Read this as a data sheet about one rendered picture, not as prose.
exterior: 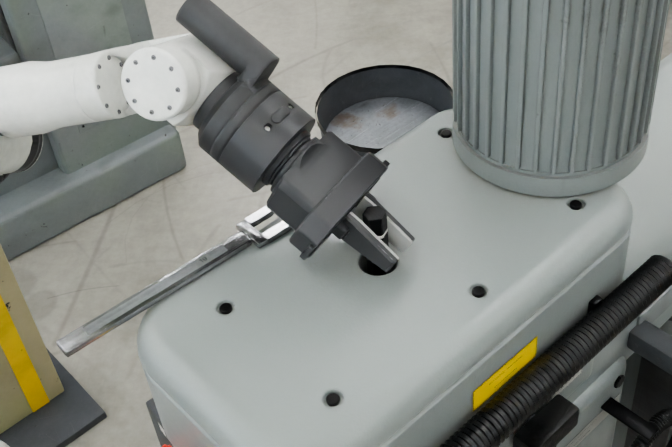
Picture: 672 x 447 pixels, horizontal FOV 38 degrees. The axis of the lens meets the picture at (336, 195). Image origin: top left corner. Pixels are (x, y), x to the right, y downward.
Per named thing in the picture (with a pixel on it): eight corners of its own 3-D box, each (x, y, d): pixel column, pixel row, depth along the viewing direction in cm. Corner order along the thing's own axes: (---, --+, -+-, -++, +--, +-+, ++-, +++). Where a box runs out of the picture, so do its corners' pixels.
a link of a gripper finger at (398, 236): (414, 240, 87) (362, 195, 87) (400, 256, 89) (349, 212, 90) (423, 229, 88) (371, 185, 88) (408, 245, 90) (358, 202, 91)
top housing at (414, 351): (312, 601, 82) (290, 500, 72) (142, 422, 98) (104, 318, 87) (636, 302, 104) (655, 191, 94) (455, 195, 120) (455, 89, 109)
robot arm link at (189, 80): (197, 181, 85) (101, 99, 86) (247, 151, 95) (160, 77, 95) (265, 84, 80) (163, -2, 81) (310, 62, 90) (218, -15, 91)
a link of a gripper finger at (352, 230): (388, 270, 88) (336, 226, 89) (402, 254, 86) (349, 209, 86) (379, 281, 87) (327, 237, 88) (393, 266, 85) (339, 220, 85)
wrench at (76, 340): (72, 365, 84) (70, 359, 83) (51, 340, 86) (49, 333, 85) (293, 228, 94) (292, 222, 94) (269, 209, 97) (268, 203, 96)
